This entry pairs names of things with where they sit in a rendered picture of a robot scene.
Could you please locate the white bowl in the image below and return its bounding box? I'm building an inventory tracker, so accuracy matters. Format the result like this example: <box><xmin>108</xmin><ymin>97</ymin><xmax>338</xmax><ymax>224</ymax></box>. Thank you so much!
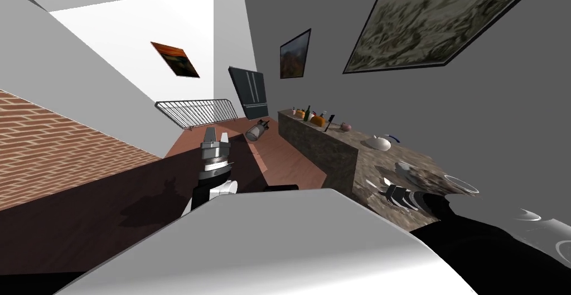
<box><xmin>443</xmin><ymin>174</ymin><xmax>481</xmax><ymax>196</ymax></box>

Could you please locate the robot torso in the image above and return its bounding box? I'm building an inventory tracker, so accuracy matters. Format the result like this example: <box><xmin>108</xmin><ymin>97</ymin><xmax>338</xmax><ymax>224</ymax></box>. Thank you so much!
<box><xmin>53</xmin><ymin>183</ymin><xmax>480</xmax><ymax>295</ymax></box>

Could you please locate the white teapot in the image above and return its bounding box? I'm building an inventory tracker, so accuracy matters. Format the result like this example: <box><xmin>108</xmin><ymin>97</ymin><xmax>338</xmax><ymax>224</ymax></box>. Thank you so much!
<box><xmin>365</xmin><ymin>134</ymin><xmax>401</xmax><ymax>152</ymax></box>

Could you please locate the grey metal canister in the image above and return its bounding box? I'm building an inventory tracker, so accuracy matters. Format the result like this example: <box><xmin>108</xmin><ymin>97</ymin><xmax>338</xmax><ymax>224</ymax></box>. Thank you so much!
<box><xmin>245</xmin><ymin>120</ymin><xmax>271</xmax><ymax>143</ymax></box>

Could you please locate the dark brown table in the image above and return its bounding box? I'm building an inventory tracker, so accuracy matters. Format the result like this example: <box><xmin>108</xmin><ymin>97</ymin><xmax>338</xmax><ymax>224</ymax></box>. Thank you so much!
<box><xmin>0</xmin><ymin>133</ymin><xmax>269</xmax><ymax>276</ymax></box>

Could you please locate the metal wire rack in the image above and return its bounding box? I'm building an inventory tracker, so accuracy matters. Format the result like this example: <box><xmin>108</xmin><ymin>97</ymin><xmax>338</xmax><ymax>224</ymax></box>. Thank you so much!
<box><xmin>154</xmin><ymin>98</ymin><xmax>239</xmax><ymax>131</ymax></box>

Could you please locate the large beige framed picture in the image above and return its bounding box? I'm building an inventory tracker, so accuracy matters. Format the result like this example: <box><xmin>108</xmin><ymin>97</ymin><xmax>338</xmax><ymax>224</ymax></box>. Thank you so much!
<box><xmin>342</xmin><ymin>0</ymin><xmax>552</xmax><ymax>75</ymax></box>

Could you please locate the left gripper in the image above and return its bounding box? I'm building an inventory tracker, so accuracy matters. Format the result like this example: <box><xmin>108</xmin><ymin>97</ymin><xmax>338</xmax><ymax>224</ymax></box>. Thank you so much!
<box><xmin>200</xmin><ymin>127</ymin><xmax>232</xmax><ymax>163</ymax></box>

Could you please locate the dark landscape picture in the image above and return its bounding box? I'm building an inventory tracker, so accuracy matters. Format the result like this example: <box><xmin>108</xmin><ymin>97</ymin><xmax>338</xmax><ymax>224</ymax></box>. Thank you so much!
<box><xmin>279</xmin><ymin>28</ymin><xmax>312</xmax><ymax>80</ymax></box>

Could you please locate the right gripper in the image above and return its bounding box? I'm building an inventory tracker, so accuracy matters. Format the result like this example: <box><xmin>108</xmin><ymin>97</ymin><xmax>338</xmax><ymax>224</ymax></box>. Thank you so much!
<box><xmin>365</xmin><ymin>177</ymin><xmax>404</xmax><ymax>204</ymax></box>

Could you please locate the orange picture on wall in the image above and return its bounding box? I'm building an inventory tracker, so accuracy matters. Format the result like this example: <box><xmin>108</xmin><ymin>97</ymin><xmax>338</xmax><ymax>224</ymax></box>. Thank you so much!
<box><xmin>150</xmin><ymin>41</ymin><xmax>201</xmax><ymax>79</ymax></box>

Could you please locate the black refrigerator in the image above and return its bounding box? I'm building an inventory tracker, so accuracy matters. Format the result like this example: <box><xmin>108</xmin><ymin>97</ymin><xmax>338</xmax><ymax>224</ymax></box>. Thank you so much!
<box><xmin>228</xmin><ymin>66</ymin><xmax>270</xmax><ymax>122</ymax></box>

